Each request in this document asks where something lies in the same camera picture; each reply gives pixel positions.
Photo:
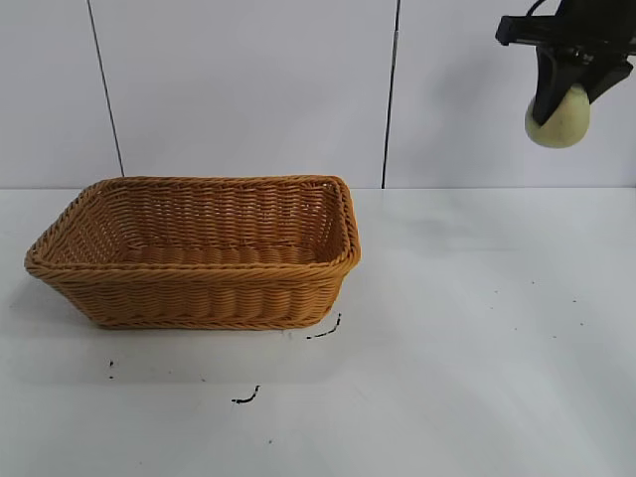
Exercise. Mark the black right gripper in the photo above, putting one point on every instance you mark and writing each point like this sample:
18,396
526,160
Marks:
596,25

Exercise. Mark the pale yellow egg yolk pastry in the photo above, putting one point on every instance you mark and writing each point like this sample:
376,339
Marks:
561,124

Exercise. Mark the brown woven wicker basket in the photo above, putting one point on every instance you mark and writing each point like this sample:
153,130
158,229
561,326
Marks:
199,293

